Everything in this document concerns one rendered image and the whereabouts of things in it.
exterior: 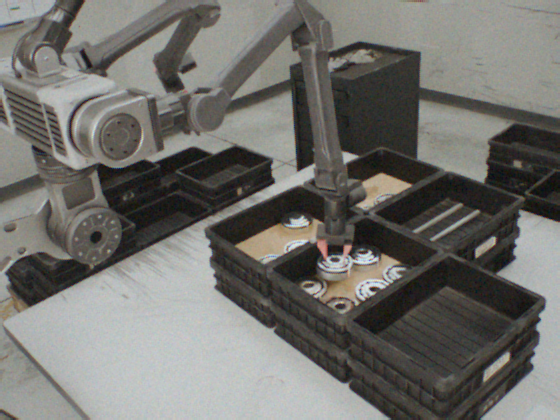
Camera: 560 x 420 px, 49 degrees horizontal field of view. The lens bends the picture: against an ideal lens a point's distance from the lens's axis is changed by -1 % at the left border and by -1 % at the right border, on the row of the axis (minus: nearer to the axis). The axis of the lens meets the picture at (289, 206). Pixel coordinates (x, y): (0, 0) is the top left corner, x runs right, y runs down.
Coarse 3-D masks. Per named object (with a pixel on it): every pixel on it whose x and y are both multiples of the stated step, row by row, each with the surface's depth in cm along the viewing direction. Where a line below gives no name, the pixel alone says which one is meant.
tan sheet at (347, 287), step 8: (384, 256) 185; (384, 264) 181; (392, 264) 181; (360, 272) 178; (368, 272) 178; (376, 272) 178; (328, 280) 176; (344, 280) 176; (352, 280) 175; (360, 280) 175; (328, 288) 173; (336, 288) 173; (344, 288) 172; (352, 288) 172; (328, 296) 170; (352, 296) 169
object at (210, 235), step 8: (280, 192) 203; (288, 192) 204; (312, 192) 202; (320, 192) 201; (264, 200) 199; (272, 200) 200; (248, 208) 195; (256, 208) 197; (352, 208) 191; (232, 216) 192; (216, 224) 188; (208, 232) 184; (216, 240) 182; (224, 240) 180; (224, 248) 179; (232, 248) 176; (296, 248) 173; (240, 256) 174; (248, 256) 172; (280, 256) 171; (248, 264) 172; (256, 264) 168; (264, 264) 168; (264, 272) 168
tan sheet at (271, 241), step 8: (280, 224) 205; (264, 232) 201; (272, 232) 201; (280, 232) 201; (312, 232) 199; (248, 240) 198; (256, 240) 197; (264, 240) 197; (272, 240) 197; (280, 240) 196; (288, 240) 196; (296, 240) 196; (240, 248) 194; (248, 248) 194; (256, 248) 193; (264, 248) 193; (272, 248) 193; (280, 248) 192; (256, 256) 189
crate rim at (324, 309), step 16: (352, 224) 183; (384, 224) 182; (416, 240) 173; (288, 256) 170; (432, 256) 165; (272, 272) 164; (288, 288) 159; (384, 288) 155; (320, 304) 151; (336, 320) 148
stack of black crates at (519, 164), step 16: (512, 128) 323; (528, 128) 321; (496, 144) 305; (512, 144) 326; (528, 144) 324; (544, 144) 318; (496, 160) 310; (512, 160) 303; (528, 160) 297; (544, 160) 291; (496, 176) 314; (512, 176) 307; (528, 176) 300; (544, 176) 293; (512, 192) 309
